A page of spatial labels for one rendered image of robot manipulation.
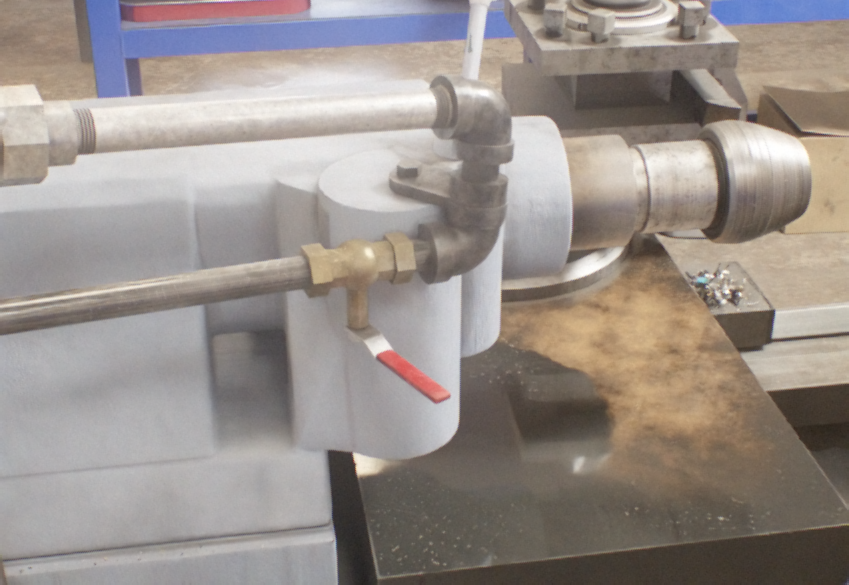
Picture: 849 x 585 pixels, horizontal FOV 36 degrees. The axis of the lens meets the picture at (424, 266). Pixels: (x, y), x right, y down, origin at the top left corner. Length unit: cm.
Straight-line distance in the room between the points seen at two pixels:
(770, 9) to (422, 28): 75
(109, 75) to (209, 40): 21
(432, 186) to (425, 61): 367
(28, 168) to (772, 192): 52
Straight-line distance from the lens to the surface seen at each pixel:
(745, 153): 92
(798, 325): 128
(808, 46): 475
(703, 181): 91
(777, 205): 93
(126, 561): 84
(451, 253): 72
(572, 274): 112
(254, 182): 80
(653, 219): 91
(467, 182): 72
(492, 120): 71
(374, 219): 73
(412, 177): 75
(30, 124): 60
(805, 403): 122
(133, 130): 63
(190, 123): 64
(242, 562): 84
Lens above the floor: 148
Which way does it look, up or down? 29 degrees down
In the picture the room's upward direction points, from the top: straight up
